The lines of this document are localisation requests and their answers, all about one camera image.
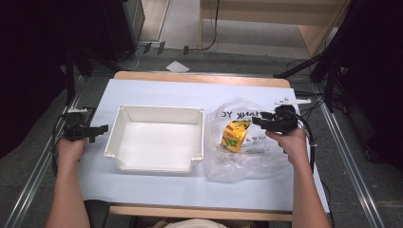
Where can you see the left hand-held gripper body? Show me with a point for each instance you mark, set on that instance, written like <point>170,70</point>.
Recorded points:
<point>75,128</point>

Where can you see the person's light clothing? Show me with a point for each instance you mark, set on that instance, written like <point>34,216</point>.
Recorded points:
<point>193,223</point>

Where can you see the black metal stand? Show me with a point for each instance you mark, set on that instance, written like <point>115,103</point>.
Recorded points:
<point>70,80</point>

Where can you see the white table mat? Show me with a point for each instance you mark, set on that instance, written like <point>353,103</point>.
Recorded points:
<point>158,190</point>

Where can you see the wooden table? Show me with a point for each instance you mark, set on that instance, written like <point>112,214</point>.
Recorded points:
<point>196,77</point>

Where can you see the metal floor rail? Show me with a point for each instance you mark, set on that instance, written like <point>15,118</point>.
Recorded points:
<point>38,171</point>
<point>351,167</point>

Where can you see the white plastic bin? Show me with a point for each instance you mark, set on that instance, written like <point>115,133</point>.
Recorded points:
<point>155,142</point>

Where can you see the clear plastic bag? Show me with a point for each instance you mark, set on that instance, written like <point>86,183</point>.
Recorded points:
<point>250,158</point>

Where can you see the black chair seat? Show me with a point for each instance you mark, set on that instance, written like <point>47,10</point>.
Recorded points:
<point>96,212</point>

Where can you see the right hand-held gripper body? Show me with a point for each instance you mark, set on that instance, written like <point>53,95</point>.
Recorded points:
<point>284,122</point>

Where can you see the white paper sheet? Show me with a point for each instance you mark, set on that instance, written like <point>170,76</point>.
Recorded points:
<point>177,66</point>

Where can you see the black tripod stand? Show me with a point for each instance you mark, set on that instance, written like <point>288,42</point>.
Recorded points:
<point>323,63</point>

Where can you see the person's left hand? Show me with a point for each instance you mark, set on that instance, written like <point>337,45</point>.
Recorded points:
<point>69,151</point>

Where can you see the yellow snack packet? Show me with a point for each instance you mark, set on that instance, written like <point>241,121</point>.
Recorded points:
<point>234,136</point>

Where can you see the person's right hand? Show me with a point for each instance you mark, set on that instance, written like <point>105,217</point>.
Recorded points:
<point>291,144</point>

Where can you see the black cabinet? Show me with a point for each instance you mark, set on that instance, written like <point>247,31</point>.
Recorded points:
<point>118,28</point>

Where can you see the wooden shelf unit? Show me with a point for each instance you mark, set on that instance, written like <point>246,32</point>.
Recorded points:
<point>269,15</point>

